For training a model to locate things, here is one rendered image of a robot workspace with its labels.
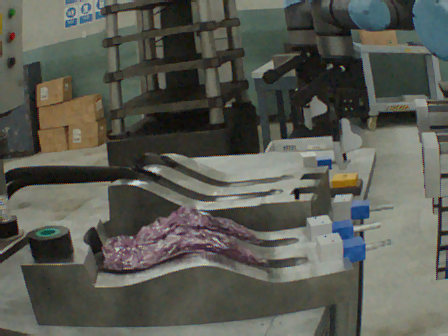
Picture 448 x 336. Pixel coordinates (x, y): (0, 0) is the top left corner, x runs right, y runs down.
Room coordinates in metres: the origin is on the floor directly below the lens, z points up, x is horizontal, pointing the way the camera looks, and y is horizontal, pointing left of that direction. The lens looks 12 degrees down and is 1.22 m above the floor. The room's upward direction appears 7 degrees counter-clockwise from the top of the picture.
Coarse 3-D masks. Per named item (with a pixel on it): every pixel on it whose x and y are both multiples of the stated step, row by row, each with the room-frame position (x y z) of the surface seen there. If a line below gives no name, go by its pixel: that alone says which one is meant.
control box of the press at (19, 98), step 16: (0, 0) 1.84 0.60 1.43; (16, 0) 1.95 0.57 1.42; (0, 16) 1.85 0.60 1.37; (16, 16) 1.95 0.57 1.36; (0, 32) 1.85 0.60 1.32; (16, 32) 1.95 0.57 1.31; (16, 48) 1.95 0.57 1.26; (0, 64) 1.85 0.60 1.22; (16, 64) 1.95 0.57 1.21; (0, 80) 1.84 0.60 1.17; (16, 80) 1.94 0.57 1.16; (0, 96) 1.84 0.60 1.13; (16, 96) 1.94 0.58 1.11; (0, 112) 1.83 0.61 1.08
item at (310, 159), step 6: (300, 156) 1.87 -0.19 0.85; (306, 156) 1.83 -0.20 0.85; (312, 156) 1.83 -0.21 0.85; (324, 156) 1.87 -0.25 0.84; (306, 162) 1.83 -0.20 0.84; (312, 162) 1.83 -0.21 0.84; (318, 162) 1.83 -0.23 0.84; (324, 162) 1.83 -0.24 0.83; (330, 162) 1.83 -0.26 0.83; (348, 162) 1.85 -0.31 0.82; (330, 168) 1.83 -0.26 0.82
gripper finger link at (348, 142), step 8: (344, 120) 1.35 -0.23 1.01; (344, 128) 1.35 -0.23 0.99; (344, 136) 1.35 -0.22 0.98; (352, 136) 1.34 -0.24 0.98; (336, 144) 1.34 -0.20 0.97; (344, 144) 1.34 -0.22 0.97; (352, 144) 1.34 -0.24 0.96; (360, 144) 1.33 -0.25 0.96; (336, 152) 1.34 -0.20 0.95; (344, 152) 1.34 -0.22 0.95; (336, 160) 1.35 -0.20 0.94
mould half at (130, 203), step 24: (144, 168) 1.49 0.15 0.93; (168, 168) 1.50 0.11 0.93; (192, 168) 1.55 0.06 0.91; (312, 168) 1.52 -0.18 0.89; (120, 192) 1.37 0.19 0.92; (144, 192) 1.36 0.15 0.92; (168, 192) 1.38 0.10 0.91; (216, 192) 1.44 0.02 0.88; (240, 192) 1.42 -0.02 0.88; (288, 192) 1.35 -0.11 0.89; (72, 216) 1.46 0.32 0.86; (96, 216) 1.44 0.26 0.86; (120, 216) 1.38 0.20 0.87; (144, 216) 1.36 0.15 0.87; (168, 216) 1.35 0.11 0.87; (216, 216) 1.32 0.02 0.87; (240, 216) 1.31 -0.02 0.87; (264, 216) 1.30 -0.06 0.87; (288, 216) 1.29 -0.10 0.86; (312, 216) 1.29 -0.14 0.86
